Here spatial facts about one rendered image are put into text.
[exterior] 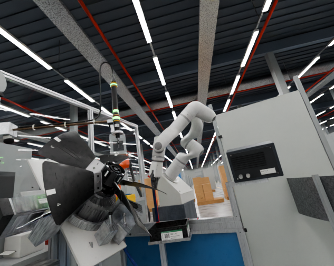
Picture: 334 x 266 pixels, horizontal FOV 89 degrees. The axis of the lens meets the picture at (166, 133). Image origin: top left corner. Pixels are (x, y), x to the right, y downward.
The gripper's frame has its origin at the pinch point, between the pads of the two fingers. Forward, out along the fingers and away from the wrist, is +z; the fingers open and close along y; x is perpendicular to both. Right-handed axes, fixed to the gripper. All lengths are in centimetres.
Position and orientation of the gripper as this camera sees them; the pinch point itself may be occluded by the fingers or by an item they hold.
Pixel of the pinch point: (154, 184)
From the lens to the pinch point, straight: 115.6
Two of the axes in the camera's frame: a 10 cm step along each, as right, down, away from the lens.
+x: 8.9, 0.3, -4.5
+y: -4.4, -2.0, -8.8
